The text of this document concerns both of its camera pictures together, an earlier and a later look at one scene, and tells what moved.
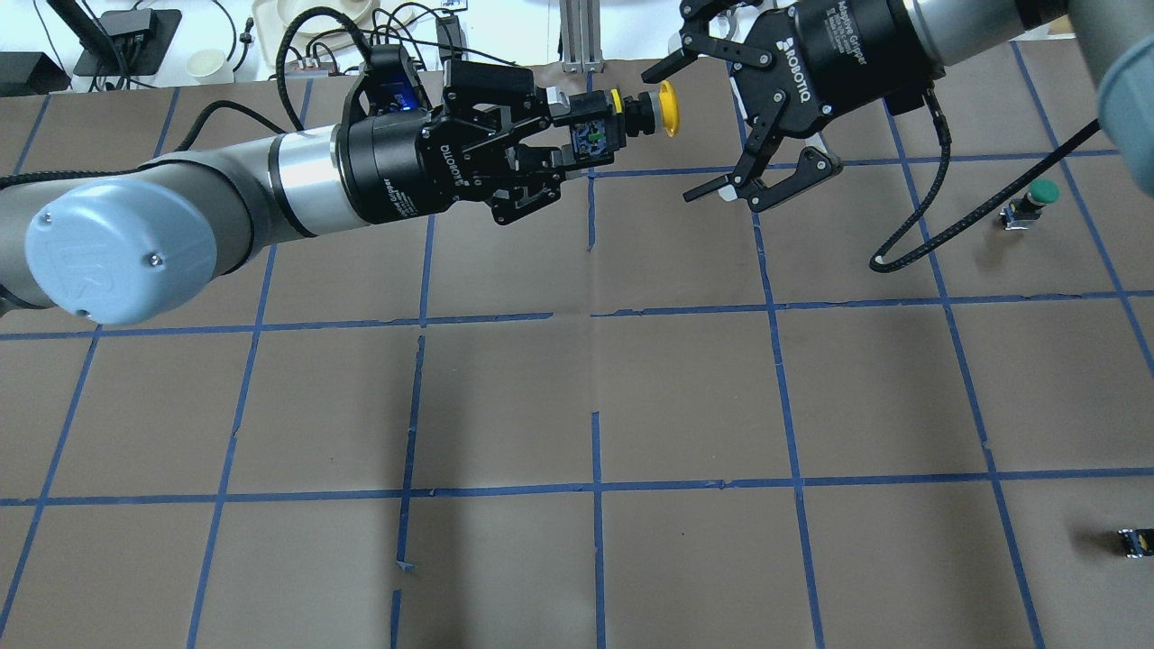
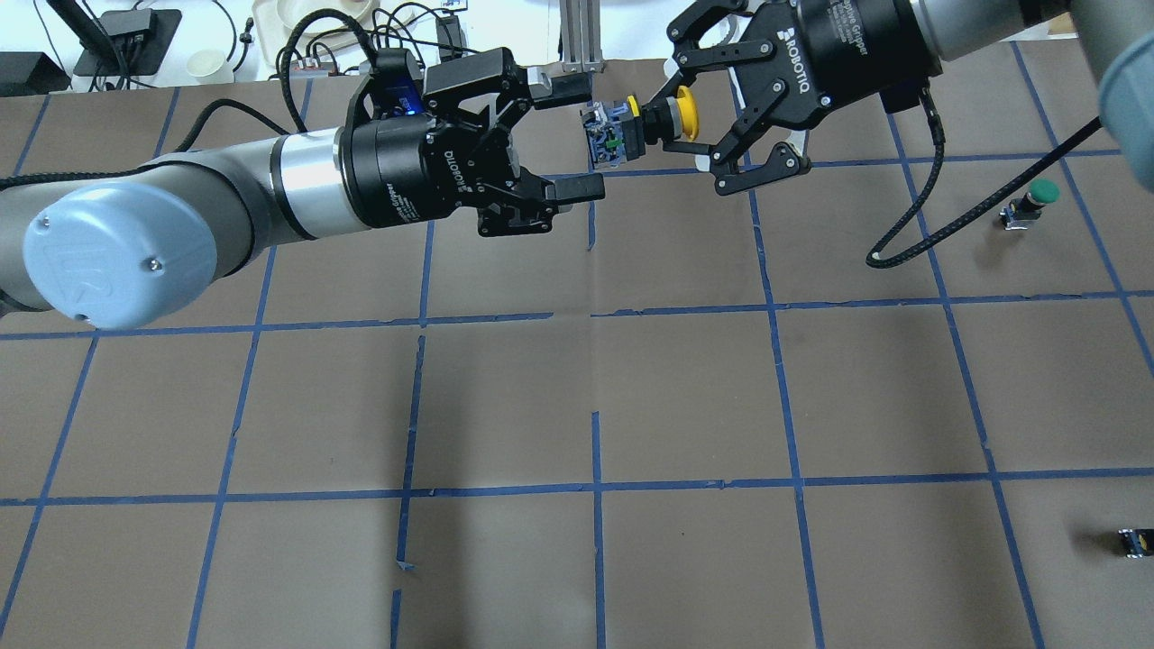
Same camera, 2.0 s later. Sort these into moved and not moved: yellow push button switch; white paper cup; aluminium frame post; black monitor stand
Moved: yellow push button switch
Not moved: aluminium frame post; black monitor stand; white paper cup
